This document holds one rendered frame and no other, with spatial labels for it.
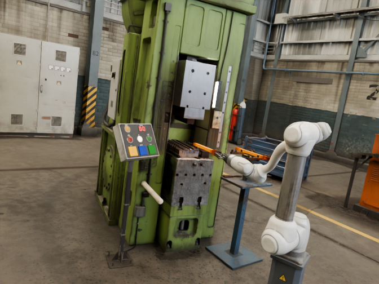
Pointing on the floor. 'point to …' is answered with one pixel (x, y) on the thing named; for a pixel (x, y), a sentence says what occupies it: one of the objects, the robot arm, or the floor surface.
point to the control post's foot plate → (112, 261)
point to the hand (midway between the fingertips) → (217, 153)
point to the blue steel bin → (256, 142)
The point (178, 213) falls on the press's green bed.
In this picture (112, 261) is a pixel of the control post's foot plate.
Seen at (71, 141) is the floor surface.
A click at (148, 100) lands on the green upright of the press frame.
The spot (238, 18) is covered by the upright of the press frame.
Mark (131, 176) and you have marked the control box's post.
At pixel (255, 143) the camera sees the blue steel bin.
